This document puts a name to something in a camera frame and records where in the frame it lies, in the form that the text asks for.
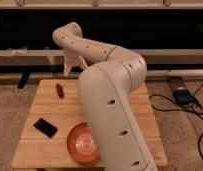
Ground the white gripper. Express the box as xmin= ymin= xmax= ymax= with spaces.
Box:
xmin=63 ymin=49 xmax=88 ymax=77

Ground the dark red pepper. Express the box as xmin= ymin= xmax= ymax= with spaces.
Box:
xmin=56 ymin=84 xmax=64 ymax=98

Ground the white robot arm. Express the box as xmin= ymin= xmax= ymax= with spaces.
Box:
xmin=53 ymin=22 xmax=158 ymax=171

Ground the orange ceramic bowl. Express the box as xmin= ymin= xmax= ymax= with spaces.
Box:
xmin=67 ymin=122 xmax=99 ymax=163

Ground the wooden table board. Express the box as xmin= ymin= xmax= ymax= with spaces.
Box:
xmin=11 ymin=79 xmax=167 ymax=171

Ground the black rectangular phone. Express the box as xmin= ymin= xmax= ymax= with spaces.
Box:
xmin=34 ymin=118 xmax=58 ymax=138

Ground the dark blue power adapter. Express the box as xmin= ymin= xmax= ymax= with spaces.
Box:
xmin=173 ymin=89 xmax=193 ymax=105

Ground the black bracket leg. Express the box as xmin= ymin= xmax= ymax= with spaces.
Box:
xmin=17 ymin=72 xmax=31 ymax=89

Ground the grey horizontal rail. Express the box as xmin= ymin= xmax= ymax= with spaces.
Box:
xmin=0 ymin=49 xmax=203 ymax=66

